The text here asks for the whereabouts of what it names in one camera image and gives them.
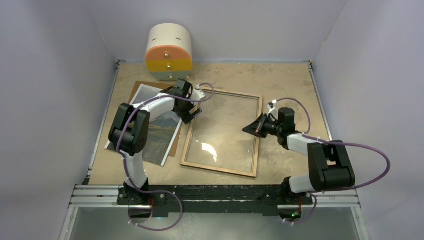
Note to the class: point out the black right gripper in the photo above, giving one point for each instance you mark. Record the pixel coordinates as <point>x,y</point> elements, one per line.
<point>255,128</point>

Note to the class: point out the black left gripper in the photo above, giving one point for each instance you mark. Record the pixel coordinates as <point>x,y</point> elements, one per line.
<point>186,116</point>

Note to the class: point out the mountain landscape photo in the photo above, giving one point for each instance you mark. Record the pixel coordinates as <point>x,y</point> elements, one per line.
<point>163,130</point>

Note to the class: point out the wooden picture frame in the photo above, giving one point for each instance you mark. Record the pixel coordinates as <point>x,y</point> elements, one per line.
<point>222,132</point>

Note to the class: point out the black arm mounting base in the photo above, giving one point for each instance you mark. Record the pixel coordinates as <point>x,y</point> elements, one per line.
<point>267,200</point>

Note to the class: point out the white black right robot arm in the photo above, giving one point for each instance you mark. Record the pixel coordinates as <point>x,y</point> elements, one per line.
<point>329,165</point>

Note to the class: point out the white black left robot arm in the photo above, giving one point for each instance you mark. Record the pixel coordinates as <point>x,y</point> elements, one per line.
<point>130,127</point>

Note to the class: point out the brown cardboard backing board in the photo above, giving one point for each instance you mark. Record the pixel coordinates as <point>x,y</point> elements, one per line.
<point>160,86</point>

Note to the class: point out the round pastel drawer cabinet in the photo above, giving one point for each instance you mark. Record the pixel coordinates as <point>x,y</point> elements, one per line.
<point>168,54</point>

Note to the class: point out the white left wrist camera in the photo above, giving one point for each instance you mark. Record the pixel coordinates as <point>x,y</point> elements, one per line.
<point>197,95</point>

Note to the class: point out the aluminium rail frame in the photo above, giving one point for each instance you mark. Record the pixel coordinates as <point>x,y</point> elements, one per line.
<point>94,215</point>

